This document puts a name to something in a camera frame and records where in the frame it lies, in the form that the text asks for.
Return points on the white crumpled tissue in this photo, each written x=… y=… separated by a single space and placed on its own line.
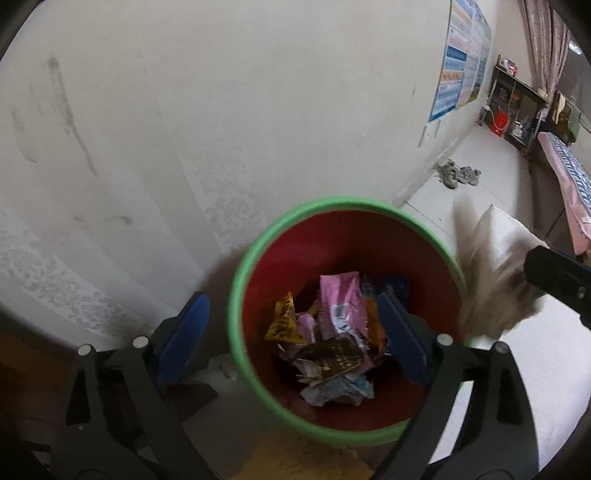
x=224 y=369

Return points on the yellow wrapper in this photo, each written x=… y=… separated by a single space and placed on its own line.
x=284 y=323

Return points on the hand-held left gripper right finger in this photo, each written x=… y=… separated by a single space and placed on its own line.
x=406 y=341

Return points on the pink curtain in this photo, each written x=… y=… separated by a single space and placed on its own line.
x=547 y=41

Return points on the pale wrapper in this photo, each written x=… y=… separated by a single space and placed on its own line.
x=494 y=277

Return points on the orange snack packet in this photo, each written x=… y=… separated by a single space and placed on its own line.
x=375 y=327

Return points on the blue chart wall poster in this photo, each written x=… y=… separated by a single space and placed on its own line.
x=445 y=87

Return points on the green bordered wall poster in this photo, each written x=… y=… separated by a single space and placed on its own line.
x=480 y=64

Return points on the pink printed wrapper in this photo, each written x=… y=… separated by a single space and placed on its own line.
x=341 y=304

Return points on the brown gold wrapper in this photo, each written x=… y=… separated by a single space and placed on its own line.
x=334 y=355

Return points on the dark shelf with clutter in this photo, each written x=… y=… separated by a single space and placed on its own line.
x=521 y=101

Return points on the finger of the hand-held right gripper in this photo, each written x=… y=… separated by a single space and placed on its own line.
x=558 y=277

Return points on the hanging clothes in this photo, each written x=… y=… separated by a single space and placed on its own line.
x=565 y=113

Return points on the white chart wall poster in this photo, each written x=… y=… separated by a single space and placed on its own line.
x=470 y=69

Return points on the grey sneaker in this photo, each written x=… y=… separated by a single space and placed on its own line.
x=448 y=174
x=469 y=175

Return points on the white wall socket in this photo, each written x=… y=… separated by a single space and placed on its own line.
x=436 y=129
x=422 y=137

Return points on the red waste bin green rim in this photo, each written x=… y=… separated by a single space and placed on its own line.
x=323 y=244

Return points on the red bucket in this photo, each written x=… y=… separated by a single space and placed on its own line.
x=499 y=123

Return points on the blue white clear packet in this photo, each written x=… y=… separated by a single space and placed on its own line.
x=337 y=390

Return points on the pink foil wrapper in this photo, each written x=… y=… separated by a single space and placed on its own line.
x=307 y=325

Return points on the dark brown wooden cabinet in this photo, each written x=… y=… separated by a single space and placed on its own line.
x=32 y=341

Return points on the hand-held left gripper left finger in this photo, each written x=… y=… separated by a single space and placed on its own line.
x=182 y=339

